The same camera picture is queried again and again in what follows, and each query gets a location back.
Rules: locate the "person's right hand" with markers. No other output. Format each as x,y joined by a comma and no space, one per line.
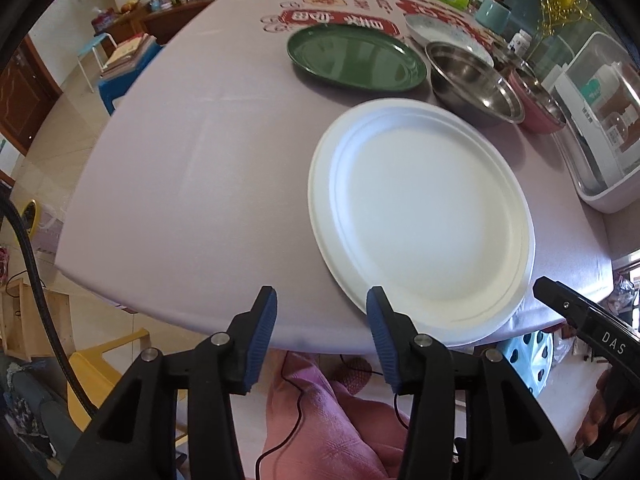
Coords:
597,417

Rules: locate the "red tissue box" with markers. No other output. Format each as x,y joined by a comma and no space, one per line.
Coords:
104,21

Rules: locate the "patterned ceramic plate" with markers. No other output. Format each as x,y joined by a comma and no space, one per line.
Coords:
440,30

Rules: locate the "wide-rimmed steel bowl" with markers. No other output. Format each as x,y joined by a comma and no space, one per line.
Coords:
470,80

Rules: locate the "person's pink pants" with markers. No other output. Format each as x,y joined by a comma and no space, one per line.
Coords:
330,430

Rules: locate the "wooden crate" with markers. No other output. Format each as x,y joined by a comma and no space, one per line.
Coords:
25,320

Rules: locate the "wooden door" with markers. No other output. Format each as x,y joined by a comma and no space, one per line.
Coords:
25,100

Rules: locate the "green plate white rim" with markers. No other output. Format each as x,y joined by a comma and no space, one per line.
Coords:
425,210

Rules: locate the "teal container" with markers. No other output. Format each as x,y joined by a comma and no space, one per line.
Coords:
492,17

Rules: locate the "pink steel bowl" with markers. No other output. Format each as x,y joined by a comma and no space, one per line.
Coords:
537,120

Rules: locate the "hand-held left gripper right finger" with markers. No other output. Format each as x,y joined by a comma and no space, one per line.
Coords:
381,340

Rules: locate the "blue plastic stool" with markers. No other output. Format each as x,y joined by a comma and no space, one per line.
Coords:
112,95

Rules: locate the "stack of books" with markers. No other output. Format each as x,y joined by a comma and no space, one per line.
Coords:
127,55

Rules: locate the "white pill bottle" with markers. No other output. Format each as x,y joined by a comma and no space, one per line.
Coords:
520,42

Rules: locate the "white-legged blue stool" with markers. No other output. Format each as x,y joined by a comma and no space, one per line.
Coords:
92,47

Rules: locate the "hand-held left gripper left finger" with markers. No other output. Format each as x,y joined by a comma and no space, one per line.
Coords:
262,332

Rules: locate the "printed tablecloth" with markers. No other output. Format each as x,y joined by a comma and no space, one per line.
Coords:
200,160

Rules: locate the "wooden cabinet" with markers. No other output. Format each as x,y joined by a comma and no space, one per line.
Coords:
170,17

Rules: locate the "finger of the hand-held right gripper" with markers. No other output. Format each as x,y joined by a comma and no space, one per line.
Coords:
562,300

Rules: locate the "teal plastic stool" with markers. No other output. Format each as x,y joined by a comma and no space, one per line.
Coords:
530,365

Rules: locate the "white dish cabinet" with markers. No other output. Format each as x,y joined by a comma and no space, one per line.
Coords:
600,195

